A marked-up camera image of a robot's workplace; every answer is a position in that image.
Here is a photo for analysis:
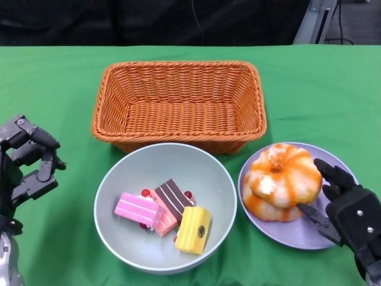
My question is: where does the black floor cable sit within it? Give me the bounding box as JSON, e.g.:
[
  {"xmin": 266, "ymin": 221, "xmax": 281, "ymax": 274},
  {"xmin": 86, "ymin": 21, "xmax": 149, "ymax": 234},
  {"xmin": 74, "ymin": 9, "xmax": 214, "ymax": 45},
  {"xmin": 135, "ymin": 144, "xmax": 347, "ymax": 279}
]
[{"xmin": 324, "ymin": 0, "xmax": 355, "ymax": 45}]

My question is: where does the black cloth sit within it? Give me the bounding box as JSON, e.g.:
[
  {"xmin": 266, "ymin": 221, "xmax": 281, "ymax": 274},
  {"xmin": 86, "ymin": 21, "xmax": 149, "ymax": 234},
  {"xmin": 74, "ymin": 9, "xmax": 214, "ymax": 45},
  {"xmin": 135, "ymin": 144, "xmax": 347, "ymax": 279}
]
[{"xmin": 0, "ymin": 0, "xmax": 310, "ymax": 47}]

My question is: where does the salmon cake with brown top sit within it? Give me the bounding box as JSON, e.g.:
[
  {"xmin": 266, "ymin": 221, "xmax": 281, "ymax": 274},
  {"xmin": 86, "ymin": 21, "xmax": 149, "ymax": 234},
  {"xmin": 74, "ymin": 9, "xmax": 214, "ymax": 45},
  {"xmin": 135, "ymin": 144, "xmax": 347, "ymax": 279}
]
[{"xmin": 148, "ymin": 178, "xmax": 197, "ymax": 238}]

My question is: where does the orange white ring bread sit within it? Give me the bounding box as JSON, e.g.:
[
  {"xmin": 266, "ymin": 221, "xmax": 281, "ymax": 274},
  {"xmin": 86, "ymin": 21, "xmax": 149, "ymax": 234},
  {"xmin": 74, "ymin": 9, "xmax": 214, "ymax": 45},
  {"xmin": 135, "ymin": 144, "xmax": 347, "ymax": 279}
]
[
  {"xmin": 248, "ymin": 143, "xmax": 324, "ymax": 208},
  {"xmin": 242, "ymin": 172, "xmax": 304, "ymax": 223}
]

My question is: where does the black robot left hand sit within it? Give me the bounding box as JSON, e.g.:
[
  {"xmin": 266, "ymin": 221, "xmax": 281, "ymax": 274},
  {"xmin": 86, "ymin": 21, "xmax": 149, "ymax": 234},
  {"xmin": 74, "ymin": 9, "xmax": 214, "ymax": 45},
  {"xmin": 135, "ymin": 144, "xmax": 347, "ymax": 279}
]
[{"xmin": 0, "ymin": 114, "xmax": 67, "ymax": 222}]

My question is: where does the lavender plate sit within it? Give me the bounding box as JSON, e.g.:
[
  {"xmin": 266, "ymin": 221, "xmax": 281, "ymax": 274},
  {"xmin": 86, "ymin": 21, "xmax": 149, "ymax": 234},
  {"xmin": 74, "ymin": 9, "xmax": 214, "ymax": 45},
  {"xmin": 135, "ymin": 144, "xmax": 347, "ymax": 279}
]
[{"xmin": 238, "ymin": 142, "xmax": 360, "ymax": 250}]

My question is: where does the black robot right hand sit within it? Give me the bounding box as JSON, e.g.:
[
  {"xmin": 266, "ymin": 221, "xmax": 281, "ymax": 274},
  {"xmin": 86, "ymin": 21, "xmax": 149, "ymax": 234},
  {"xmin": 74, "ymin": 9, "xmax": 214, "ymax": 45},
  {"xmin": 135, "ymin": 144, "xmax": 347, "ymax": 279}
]
[{"xmin": 296, "ymin": 157, "xmax": 381, "ymax": 282}]

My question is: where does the thin cable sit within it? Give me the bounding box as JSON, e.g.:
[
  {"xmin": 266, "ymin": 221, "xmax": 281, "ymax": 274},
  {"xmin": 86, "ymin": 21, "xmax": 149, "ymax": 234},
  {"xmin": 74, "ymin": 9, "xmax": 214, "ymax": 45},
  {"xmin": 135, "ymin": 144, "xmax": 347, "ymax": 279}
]
[{"xmin": 192, "ymin": 0, "xmax": 206, "ymax": 45}]

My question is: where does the pink striped toy cake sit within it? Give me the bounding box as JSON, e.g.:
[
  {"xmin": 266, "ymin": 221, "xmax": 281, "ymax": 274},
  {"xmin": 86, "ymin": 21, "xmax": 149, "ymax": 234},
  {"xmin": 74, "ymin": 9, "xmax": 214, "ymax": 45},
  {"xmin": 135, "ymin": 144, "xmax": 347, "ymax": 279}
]
[{"xmin": 114, "ymin": 192, "xmax": 164, "ymax": 226}]

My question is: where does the orange wicker basket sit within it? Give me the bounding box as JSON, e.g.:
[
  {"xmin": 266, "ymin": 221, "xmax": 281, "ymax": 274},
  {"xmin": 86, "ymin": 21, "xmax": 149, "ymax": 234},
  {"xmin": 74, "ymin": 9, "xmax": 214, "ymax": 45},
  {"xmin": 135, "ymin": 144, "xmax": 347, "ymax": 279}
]
[{"xmin": 90, "ymin": 61, "xmax": 267, "ymax": 155}]

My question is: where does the grey-green bowl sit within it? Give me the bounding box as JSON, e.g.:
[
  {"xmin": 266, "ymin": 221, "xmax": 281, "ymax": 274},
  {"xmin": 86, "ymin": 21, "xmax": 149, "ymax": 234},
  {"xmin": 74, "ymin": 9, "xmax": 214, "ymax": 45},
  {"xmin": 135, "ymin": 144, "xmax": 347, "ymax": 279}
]
[{"xmin": 93, "ymin": 142, "xmax": 238, "ymax": 274}]

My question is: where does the plain green tablecloth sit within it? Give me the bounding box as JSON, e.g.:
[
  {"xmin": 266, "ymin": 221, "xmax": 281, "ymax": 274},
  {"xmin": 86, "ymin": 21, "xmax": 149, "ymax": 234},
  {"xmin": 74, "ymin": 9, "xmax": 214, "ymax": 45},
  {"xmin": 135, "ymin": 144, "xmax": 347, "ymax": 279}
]
[{"xmin": 0, "ymin": 44, "xmax": 381, "ymax": 286}]

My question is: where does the yellow toy cake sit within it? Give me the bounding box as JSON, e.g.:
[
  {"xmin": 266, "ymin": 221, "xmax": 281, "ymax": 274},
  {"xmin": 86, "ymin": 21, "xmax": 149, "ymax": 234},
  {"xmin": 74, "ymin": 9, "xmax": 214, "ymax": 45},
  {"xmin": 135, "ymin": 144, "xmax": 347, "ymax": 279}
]
[{"xmin": 174, "ymin": 206, "xmax": 213, "ymax": 254}]

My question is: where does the grey metal frame post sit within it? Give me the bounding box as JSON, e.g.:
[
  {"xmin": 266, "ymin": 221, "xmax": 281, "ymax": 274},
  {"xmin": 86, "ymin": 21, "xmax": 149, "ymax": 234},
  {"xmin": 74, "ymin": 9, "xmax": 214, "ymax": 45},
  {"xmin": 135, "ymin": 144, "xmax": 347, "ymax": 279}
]
[{"xmin": 293, "ymin": 0, "xmax": 339, "ymax": 45}]

